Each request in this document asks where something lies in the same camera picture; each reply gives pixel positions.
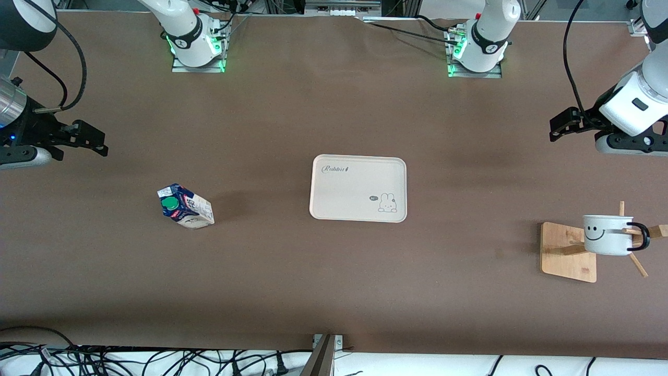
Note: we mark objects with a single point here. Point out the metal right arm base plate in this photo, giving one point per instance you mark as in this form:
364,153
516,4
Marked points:
180,68

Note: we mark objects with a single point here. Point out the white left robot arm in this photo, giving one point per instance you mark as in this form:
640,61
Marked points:
488,31

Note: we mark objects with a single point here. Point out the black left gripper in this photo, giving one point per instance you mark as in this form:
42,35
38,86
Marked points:
594,116

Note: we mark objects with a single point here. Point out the black power plug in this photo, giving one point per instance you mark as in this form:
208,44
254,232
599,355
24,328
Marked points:
281,365

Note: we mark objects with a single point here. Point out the grey metal post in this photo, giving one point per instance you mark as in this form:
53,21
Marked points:
321,360

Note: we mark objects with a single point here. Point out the aluminium table corner bracket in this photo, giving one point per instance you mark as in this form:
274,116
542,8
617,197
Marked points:
637,27

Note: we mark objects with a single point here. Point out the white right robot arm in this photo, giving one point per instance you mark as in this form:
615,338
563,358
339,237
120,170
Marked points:
180,26

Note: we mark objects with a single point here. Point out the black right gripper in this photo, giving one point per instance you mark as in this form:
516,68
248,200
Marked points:
32,127

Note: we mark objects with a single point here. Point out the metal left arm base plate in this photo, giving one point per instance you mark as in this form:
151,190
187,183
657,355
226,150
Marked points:
496,73

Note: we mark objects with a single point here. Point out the wooden cup rack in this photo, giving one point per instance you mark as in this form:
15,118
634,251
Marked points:
563,256

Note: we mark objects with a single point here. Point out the cream rabbit print tray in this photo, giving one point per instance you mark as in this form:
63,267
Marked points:
349,198

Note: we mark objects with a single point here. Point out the blue white milk carton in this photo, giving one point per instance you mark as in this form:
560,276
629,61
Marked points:
190,209

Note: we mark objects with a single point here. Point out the grey power strip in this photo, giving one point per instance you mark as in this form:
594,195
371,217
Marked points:
342,6

